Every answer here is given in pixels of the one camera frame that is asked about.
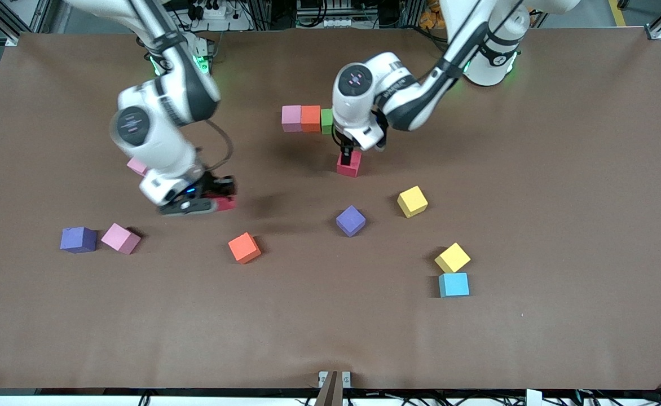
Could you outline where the white power strip with plugs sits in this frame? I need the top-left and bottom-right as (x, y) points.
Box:
(187, 0), (252, 32)

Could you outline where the purple foam cube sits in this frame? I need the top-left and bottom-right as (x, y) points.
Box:
(60, 227), (98, 254)
(336, 205), (367, 238)

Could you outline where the blue foam cube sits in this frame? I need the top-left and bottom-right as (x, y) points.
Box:
(439, 272), (470, 298)

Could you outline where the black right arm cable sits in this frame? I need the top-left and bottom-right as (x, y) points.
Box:
(204, 120), (234, 170)

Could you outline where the brown table mat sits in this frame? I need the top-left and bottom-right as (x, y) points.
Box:
(0, 28), (661, 391)

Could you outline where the pile of orange packets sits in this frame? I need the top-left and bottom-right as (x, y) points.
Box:
(419, 0), (450, 30)

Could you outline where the yellow foam cube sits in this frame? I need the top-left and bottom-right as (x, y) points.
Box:
(396, 186), (429, 219)
(434, 242), (471, 274)

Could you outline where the metal table clamp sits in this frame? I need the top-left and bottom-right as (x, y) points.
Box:
(318, 370), (352, 406)

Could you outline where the orange foam cube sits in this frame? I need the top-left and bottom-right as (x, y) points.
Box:
(301, 105), (322, 133)
(228, 232), (262, 265)

